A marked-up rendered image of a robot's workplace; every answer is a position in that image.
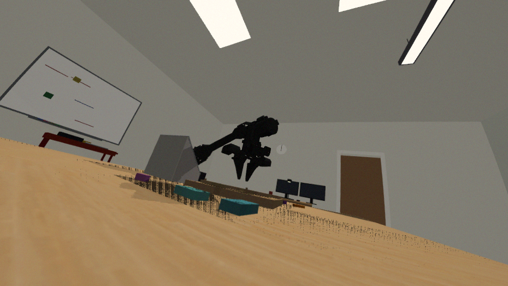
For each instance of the teal rectangular block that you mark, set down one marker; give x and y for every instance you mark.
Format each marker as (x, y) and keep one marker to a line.
(238, 207)
(191, 193)

